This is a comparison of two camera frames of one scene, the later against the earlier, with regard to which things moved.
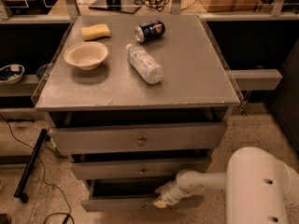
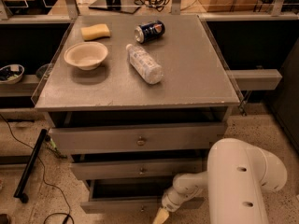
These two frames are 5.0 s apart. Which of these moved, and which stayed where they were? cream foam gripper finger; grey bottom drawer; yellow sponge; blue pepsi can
Moved: cream foam gripper finger
Stayed: blue pepsi can; grey bottom drawer; yellow sponge
